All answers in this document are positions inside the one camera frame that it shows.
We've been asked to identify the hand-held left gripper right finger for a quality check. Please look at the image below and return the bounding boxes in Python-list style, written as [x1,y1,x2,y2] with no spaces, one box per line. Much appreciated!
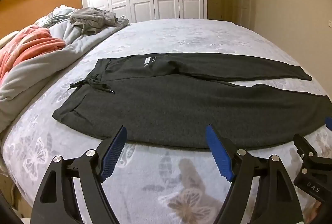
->
[205,125,304,224]

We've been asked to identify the butterfly print bed sheet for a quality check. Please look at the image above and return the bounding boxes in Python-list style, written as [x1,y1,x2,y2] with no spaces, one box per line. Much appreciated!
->
[0,18,332,224]

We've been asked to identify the dark grey pants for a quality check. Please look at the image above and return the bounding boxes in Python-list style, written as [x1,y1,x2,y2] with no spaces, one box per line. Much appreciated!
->
[52,52,332,152]

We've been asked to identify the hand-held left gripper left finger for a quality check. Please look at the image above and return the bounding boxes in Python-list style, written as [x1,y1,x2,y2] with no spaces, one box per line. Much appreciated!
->
[30,125,128,224]

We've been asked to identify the pink blanket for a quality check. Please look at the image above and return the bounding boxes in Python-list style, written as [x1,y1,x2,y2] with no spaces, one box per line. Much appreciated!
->
[0,25,67,80]

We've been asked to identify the grey duvet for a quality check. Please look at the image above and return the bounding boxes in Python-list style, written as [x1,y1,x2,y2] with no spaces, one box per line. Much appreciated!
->
[0,5,130,134]

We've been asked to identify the grey crumpled garment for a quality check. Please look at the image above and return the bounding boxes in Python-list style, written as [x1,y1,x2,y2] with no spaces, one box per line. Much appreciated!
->
[70,7,120,35]

